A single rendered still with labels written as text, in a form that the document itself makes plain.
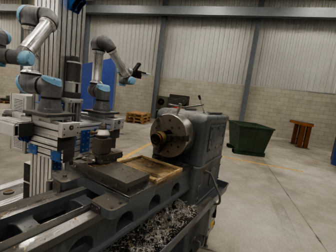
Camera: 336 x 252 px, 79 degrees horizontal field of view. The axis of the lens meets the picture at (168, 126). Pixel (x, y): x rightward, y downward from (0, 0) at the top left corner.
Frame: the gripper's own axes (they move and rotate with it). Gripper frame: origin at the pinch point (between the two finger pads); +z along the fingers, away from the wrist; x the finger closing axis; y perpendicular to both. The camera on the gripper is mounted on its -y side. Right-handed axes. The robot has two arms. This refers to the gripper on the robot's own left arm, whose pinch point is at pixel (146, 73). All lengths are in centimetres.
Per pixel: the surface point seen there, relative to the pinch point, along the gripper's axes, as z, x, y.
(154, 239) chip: -71, 123, 85
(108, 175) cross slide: -98, 110, 47
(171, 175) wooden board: -56, 112, 54
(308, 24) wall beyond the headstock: 1009, -152, -372
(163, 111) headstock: -28, 66, 26
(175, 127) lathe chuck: -40, 93, 30
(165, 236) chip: -63, 125, 85
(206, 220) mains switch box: 5, 114, 110
